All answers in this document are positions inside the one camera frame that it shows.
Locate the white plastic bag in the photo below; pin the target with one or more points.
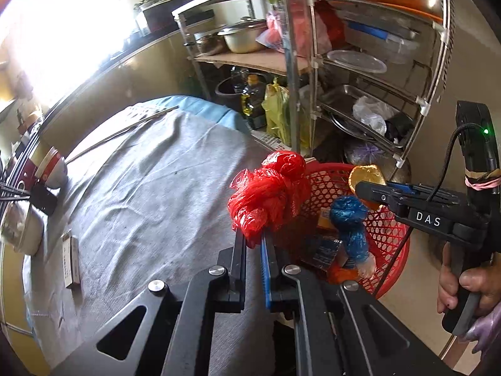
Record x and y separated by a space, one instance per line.
370 113

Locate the stainless steel tray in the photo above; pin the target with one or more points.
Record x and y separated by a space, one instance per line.
340 102

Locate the red plastic bag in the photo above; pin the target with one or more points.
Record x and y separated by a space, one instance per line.
270 196

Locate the orange tray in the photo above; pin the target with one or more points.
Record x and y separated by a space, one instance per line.
407 6

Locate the black chopstick holder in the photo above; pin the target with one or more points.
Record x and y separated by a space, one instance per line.
44 199

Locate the yellow kitchen cabinet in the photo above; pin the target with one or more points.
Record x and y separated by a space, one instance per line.
11 286
129 74

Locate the blue lidded plastic container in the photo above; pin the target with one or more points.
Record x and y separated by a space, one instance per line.
379 39

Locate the blue under cloth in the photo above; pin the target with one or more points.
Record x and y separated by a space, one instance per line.
203 107

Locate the yellow plastic bag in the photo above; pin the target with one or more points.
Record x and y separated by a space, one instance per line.
278 113

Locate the small stainless pot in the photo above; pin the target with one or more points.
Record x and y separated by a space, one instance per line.
209 45

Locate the red plastic basket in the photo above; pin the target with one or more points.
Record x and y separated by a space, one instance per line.
383 227

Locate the large stainless lidded pot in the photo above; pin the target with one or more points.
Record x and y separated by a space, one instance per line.
242 37

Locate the black bucket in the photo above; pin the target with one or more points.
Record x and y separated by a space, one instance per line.
227 94

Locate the person's right hand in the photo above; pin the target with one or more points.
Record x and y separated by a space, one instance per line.
485 278

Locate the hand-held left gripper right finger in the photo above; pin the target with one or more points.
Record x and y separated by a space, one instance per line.
267 274

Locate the long metal rod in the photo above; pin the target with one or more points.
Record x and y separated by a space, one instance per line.
117 135

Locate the blue toothpaste box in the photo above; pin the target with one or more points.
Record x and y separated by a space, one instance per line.
327 250

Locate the pink plastic bag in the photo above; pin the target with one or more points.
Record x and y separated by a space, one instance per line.
272 33

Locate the white bowl red band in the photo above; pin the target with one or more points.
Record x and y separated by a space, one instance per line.
51 168

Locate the small white carton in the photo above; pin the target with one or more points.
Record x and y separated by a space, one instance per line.
71 258

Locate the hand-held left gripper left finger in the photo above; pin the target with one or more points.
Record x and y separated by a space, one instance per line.
238 258

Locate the red orange snack wrapper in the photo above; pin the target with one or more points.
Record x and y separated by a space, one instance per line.
336 274

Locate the orange plastic wrapper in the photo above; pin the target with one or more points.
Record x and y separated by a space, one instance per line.
366 174

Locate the black microwave oven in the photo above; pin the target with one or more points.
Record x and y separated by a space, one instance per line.
164 19

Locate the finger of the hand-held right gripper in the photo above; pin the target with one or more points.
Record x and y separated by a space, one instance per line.
377 196
403 188

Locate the cooking oil bottle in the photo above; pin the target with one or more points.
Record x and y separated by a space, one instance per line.
252 98

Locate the round clear lidded container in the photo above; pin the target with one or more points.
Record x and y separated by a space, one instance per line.
356 62

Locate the white tissue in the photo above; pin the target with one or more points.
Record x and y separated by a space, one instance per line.
367 268

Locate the blue plastic bag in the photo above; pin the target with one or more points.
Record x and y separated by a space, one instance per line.
348 223

